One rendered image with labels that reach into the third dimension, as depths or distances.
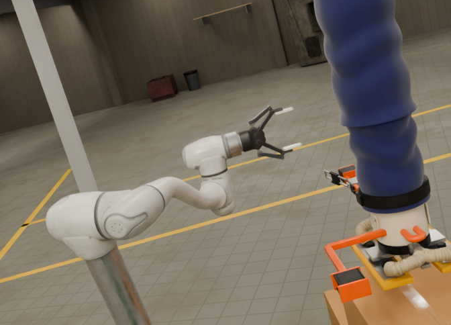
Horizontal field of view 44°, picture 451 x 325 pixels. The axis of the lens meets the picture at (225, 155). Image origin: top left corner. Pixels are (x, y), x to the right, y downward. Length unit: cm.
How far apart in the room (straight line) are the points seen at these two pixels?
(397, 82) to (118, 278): 99
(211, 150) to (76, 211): 60
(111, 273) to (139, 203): 27
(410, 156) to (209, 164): 68
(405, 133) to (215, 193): 66
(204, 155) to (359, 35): 68
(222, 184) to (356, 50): 67
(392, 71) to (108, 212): 90
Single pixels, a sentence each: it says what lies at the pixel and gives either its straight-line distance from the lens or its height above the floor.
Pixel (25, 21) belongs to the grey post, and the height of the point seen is 236.
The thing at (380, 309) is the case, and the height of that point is 94.
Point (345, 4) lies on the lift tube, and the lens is 167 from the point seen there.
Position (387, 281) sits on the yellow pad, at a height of 112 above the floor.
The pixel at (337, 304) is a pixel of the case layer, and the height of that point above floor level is 54.
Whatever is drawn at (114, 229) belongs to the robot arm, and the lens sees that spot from 148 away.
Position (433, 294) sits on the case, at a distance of 208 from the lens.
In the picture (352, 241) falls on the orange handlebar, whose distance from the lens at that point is 186.
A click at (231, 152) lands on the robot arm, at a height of 156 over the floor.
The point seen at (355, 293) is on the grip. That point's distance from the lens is 160.
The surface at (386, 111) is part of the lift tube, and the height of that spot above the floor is 163.
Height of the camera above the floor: 203
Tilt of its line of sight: 14 degrees down
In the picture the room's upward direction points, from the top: 16 degrees counter-clockwise
